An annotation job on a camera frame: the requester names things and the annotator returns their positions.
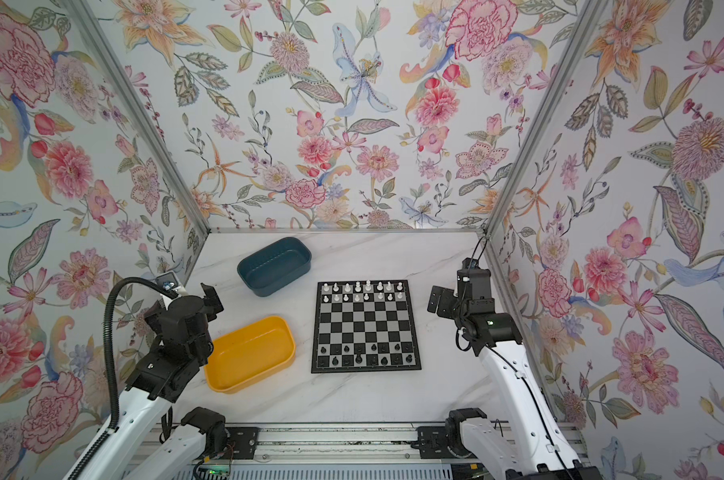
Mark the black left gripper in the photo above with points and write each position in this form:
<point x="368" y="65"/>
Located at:
<point x="211" y="311"/>

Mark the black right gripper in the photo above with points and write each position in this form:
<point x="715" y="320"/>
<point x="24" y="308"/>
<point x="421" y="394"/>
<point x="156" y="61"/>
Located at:
<point x="448" y="297"/>

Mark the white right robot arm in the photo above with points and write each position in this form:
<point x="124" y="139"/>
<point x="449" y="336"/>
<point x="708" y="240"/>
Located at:
<point x="540" y="450"/>

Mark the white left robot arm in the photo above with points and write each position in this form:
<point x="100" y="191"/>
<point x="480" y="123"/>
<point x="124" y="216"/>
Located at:
<point x="136" y="405"/>

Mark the yellow plastic tray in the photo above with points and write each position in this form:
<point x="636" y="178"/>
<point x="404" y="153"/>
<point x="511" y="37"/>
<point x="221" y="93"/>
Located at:
<point x="250" y="354"/>

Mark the teal plastic tray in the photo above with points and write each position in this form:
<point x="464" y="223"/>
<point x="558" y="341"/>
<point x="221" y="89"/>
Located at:
<point x="275" y="266"/>

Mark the black and silver chessboard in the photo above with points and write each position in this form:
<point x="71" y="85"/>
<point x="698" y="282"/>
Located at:
<point x="364" y="326"/>

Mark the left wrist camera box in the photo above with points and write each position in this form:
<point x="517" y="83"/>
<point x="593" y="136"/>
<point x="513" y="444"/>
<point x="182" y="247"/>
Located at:
<point x="169" y="282"/>

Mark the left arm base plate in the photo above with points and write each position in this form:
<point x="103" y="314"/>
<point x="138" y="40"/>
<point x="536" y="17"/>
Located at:
<point x="230" y="443"/>

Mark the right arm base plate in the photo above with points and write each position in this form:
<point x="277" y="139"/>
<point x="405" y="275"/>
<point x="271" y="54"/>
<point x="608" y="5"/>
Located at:
<point x="443" y="441"/>

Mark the aluminium front rail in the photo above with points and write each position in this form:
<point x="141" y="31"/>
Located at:
<point x="354" y="442"/>

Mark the aluminium corner frame post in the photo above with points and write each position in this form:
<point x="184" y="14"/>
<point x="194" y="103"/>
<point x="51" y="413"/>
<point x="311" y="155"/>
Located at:
<point x="584" y="27"/>

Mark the left aluminium corner post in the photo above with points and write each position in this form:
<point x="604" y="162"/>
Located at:
<point x="95" y="38"/>

